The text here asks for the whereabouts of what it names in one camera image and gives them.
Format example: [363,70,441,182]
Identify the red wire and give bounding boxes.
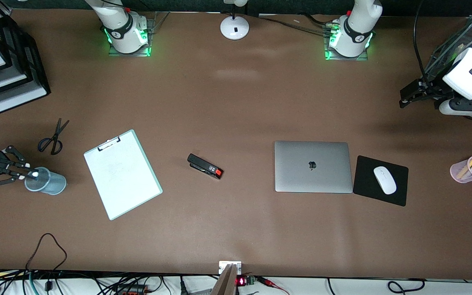
[256,277,290,295]

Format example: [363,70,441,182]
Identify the green cable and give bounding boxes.
[28,271,41,295]

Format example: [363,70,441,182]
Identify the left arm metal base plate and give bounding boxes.
[324,25,370,61]

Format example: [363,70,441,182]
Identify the thin looped dark cable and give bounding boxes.
[25,233,68,272]

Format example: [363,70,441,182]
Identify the black handled scissors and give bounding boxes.
[37,118,70,156]

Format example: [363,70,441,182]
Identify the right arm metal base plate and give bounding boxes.
[108,11,171,57]

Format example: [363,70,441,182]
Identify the black cable bundle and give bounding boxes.
[247,12,335,35]

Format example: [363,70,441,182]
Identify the dark wire mesh tray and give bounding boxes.
[424,16,472,121]

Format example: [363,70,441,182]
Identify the silver laptop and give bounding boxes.
[275,141,353,193]

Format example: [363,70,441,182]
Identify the black red stapler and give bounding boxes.
[187,154,224,179]

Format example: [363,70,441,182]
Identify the light blue mesh cup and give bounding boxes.
[25,167,67,195]

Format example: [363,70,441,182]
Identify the black mouse pad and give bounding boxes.
[353,155,409,207]

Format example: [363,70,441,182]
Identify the orange connector block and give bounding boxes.
[115,284,151,295]

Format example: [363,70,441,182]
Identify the white computer mouse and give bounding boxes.
[373,166,397,195]

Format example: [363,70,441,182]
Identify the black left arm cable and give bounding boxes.
[413,0,431,84]

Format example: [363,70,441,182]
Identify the white clipboard paper sheet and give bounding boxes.
[84,132,161,219]

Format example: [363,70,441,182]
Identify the black stacked document tray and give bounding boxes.
[0,0,52,115]

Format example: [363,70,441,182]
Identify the white bracket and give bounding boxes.
[219,261,242,275]

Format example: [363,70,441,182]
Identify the white round stand base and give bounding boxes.
[220,0,250,41]

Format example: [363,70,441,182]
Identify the yellow marker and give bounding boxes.
[456,154,472,179]

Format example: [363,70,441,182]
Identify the coiled black cable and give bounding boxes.
[387,279,426,295]

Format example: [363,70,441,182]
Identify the grey brown post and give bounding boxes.
[211,263,238,295]

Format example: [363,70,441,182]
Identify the teal clipboard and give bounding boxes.
[84,129,163,221]

